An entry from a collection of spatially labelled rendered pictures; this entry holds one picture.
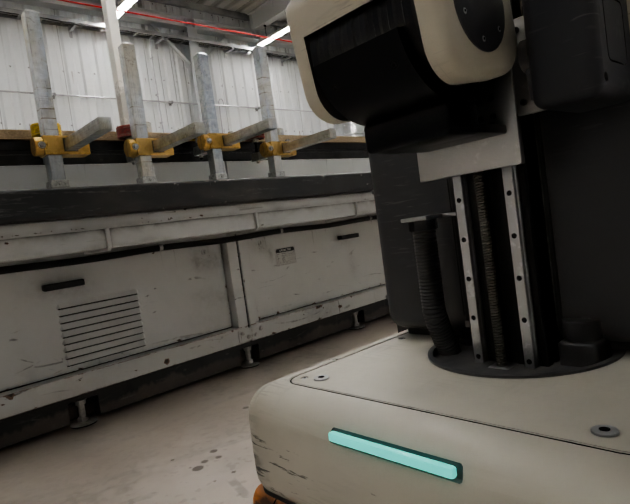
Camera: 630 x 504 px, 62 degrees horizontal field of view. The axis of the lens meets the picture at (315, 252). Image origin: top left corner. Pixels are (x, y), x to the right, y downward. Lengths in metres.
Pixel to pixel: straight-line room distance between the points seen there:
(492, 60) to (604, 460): 0.41
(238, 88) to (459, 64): 10.63
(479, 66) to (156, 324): 1.50
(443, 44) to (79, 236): 1.19
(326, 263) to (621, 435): 1.89
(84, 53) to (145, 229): 8.31
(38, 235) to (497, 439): 1.24
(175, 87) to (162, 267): 8.64
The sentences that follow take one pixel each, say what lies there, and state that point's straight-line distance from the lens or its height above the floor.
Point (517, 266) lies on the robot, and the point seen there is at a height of 0.42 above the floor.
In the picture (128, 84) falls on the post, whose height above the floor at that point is 0.99.
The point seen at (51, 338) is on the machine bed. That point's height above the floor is 0.29.
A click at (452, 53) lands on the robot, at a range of 0.58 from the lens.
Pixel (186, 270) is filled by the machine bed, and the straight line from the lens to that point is 1.94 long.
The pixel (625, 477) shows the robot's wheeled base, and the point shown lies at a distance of 0.53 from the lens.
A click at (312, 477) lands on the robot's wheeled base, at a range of 0.76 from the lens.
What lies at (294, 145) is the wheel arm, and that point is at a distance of 1.87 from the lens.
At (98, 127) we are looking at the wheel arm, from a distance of 1.33.
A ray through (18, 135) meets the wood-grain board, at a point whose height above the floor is 0.88.
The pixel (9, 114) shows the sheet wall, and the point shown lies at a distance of 9.16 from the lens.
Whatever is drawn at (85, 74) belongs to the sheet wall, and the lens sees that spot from 9.72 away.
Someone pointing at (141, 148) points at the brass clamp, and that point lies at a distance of 1.63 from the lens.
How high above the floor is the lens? 0.52
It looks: 3 degrees down
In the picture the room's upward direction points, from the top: 8 degrees counter-clockwise
